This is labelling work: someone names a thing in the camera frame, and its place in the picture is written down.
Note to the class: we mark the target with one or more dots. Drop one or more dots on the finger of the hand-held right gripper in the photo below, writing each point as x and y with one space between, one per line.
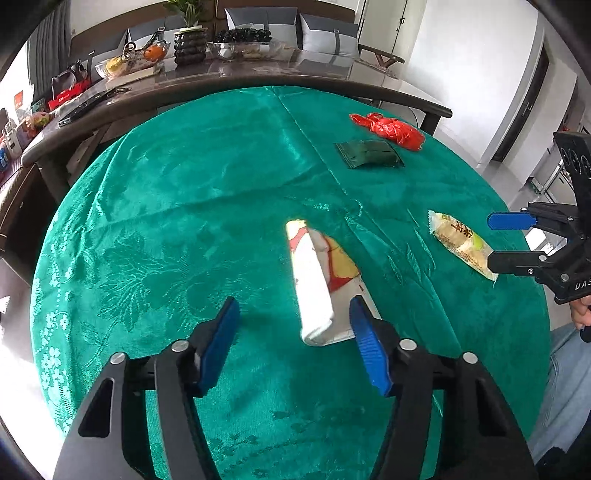
508 220
512 262

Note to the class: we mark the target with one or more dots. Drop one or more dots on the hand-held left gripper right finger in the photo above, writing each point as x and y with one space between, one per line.
369 350

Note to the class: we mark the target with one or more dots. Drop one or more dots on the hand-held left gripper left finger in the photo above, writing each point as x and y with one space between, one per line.
217 346

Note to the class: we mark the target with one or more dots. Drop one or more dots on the yellow green snack packet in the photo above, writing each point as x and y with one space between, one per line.
461 240

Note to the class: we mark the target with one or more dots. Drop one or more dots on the white red yellow wrapper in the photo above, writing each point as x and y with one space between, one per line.
314 277

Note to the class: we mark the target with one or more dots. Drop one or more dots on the person's right hand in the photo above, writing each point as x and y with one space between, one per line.
582 314

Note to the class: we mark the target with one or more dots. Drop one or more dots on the metal rack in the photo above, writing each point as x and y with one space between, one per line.
549 182

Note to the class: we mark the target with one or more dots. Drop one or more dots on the dark wooden door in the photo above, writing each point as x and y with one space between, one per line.
521 106

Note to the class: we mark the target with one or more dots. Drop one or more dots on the person's blue jeans leg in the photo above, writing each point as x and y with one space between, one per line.
568 392

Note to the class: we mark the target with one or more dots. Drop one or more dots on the red plastic bag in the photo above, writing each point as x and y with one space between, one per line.
397 131

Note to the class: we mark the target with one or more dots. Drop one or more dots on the green patterned tablecloth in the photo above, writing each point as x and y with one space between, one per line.
184 207

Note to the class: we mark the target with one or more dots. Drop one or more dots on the dark green packet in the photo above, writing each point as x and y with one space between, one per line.
369 154

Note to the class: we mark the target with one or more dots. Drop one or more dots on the wooden armrest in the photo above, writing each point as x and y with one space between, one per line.
381 55

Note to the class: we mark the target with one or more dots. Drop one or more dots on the white door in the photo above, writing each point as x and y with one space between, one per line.
383 23

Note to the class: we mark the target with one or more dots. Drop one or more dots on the cluttered wooden side cabinet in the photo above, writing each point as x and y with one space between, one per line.
18 207

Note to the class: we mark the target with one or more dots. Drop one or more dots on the grey white sofa cushion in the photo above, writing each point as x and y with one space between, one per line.
328 34
143 34
263 25

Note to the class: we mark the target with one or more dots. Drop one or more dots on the dark curved coffee table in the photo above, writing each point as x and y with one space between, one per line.
231 76

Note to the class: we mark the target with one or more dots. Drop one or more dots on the black remote control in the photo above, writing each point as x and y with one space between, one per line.
87 108

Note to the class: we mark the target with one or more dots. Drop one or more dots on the red box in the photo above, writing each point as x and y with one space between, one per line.
69 97

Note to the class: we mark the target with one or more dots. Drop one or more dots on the glass fruit bowl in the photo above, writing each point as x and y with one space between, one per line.
124 67

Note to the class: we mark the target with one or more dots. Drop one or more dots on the clear glass snack tray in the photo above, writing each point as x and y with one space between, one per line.
249 50

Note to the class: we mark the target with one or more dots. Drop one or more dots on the orange fruit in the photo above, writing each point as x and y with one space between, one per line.
154 53

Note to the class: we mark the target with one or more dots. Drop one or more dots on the potted plant dark ribbed pot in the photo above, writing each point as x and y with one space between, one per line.
190 46

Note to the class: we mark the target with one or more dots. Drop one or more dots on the black handbag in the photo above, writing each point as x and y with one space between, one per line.
69 76

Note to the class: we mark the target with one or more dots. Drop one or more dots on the dark beaded decoration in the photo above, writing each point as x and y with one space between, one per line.
242 35

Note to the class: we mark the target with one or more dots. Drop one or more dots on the grey sofa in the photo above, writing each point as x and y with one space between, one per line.
97 41

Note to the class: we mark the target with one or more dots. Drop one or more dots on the grey curtain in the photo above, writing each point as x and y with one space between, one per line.
46 46

